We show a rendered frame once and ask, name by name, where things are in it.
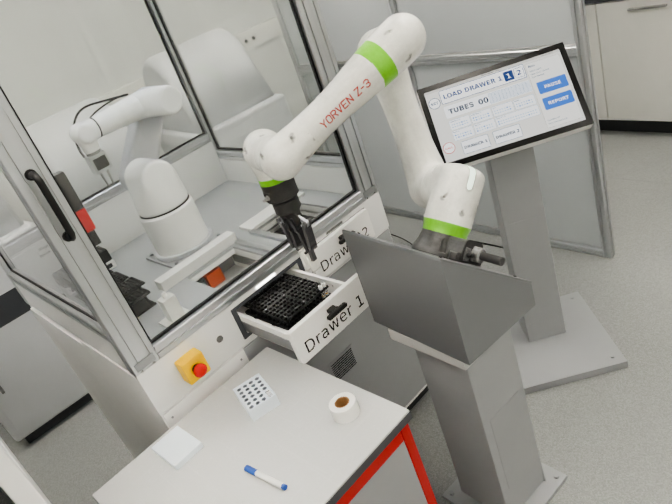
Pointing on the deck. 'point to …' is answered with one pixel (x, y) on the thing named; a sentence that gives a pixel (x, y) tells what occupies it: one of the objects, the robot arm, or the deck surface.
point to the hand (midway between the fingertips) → (309, 259)
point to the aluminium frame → (123, 344)
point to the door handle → (52, 204)
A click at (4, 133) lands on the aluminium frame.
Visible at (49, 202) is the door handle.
